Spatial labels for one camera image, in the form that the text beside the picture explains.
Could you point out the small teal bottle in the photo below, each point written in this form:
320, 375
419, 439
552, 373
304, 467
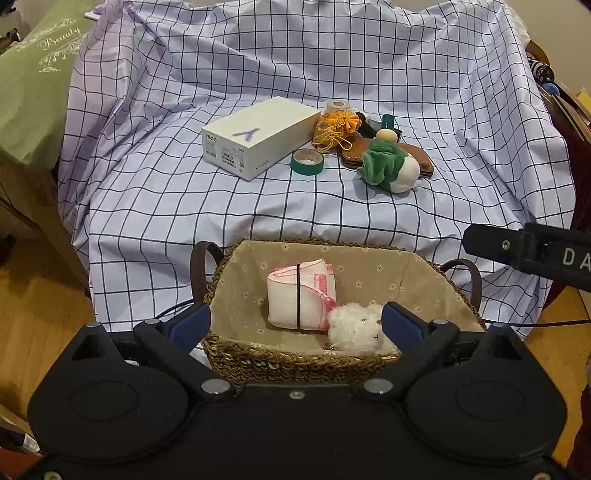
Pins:
387, 121

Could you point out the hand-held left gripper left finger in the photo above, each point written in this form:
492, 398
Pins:
191, 325

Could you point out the green printed cloth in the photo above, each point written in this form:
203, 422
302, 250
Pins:
27, 92

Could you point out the white phone box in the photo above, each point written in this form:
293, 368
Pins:
258, 134

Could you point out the brown leather case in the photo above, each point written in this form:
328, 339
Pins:
353, 154

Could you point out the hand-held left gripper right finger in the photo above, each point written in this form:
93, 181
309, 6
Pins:
401, 325

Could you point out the woven basket with fabric lining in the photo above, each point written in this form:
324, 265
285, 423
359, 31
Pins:
240, 364

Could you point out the beige makeup sponge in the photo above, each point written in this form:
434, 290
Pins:
387, 134

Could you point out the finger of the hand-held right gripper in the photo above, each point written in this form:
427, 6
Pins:
489, 247

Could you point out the beige tape roll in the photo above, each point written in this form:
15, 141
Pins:
337, 110

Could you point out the white fluffy plush toy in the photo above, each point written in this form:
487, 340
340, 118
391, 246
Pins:
351, 323

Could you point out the green and white radish plush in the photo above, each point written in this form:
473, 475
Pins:
401, 173

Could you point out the dark red velvet cloth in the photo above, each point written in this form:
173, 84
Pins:
577, 184

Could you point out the checked white sheet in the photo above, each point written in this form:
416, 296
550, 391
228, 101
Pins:
184, 207

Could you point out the wooden chair back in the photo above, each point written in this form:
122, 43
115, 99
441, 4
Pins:
538, 48

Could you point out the green tape roll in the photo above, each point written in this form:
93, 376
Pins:
296, 167

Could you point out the pink and white towel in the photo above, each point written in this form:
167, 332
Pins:
286, 300

